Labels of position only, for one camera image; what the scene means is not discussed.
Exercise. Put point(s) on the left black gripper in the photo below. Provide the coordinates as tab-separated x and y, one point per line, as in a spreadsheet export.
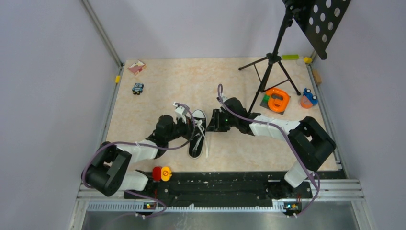
188	127

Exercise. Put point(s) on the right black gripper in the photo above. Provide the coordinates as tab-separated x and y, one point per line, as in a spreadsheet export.
215	125

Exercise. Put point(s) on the white shoelace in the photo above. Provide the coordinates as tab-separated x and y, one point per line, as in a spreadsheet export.
202	138

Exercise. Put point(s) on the black white canvas sneaker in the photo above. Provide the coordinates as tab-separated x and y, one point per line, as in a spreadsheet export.
197	115

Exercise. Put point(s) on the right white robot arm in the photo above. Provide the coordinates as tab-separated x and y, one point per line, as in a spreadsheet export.
309	142

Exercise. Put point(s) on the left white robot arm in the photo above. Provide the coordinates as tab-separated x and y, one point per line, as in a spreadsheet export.
107	171

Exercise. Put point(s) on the red yellow emergency button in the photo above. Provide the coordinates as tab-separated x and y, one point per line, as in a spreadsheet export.
161	173

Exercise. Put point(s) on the blue owl toy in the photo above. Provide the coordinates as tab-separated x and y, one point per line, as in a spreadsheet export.
137	88

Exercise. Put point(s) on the pink red box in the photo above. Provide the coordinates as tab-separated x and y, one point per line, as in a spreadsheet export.
137	67

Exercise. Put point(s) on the yellow clip left edge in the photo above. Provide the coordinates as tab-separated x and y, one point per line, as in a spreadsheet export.
117	79

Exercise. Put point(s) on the blue orange toy car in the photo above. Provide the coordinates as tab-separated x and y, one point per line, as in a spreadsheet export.
308	100

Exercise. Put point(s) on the green block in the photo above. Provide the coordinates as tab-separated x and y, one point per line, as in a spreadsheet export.
290	57

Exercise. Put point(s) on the wooden block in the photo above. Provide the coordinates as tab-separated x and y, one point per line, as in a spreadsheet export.
317	77

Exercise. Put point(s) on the yellow corner block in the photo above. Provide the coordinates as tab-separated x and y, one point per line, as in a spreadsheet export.
307	60

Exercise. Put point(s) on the black music stand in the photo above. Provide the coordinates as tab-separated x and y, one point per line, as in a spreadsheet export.
289	25

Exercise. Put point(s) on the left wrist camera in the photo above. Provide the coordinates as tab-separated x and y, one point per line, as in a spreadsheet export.
181	111

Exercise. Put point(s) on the orange ring toy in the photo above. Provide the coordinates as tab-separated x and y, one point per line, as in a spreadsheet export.
275	100

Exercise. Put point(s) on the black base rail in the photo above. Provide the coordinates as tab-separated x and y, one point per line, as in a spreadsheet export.
231	189

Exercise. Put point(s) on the white cable duct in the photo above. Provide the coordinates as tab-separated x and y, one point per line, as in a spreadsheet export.
141	207

